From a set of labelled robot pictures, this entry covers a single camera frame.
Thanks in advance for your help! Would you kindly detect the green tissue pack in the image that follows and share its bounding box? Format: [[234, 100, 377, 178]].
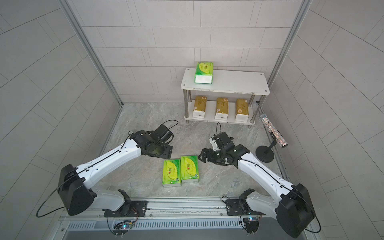
[[195, 62, 214, 84], [162, 159, 182, 188], [181, 156, 200, 183]]

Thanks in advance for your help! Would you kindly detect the circuit board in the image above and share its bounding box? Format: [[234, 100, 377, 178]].
[[113, 221, 136, 238], [243, 218, 260, 235]]

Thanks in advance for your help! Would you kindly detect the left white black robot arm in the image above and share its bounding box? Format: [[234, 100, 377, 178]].
[[58, 124, 174, 218]]

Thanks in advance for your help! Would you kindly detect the right circuit board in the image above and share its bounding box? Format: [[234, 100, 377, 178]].
[[243, 218, 260, 235]]

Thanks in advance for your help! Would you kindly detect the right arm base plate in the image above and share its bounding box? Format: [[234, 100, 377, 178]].
[[224, 199, 265, 216]]

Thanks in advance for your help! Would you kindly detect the aluminium rail frame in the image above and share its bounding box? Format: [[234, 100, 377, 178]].
[[58, 196, 310, 222]]

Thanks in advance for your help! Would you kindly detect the sparkly tube on black stand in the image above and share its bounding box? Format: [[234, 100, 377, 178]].
[[255, 114, 289, 163]]

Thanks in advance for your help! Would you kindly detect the white two-tier shelf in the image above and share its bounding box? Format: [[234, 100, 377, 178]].
[[181, 68, 270, 126]]

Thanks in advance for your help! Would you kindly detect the gold tissue pack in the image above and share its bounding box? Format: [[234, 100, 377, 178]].
[[215, 98, 229, 121], [193, 96, 207, 119], [235, 99, 249, 122]]

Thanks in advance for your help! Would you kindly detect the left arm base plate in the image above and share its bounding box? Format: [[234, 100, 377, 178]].
[[103, 201, 148, 218]]

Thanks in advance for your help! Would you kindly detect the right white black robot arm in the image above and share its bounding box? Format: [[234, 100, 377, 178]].
[[198, 132, 317, 238]]

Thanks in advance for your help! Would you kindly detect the left circuit board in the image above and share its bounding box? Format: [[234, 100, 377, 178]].
[[113, 221, 136, 238]]

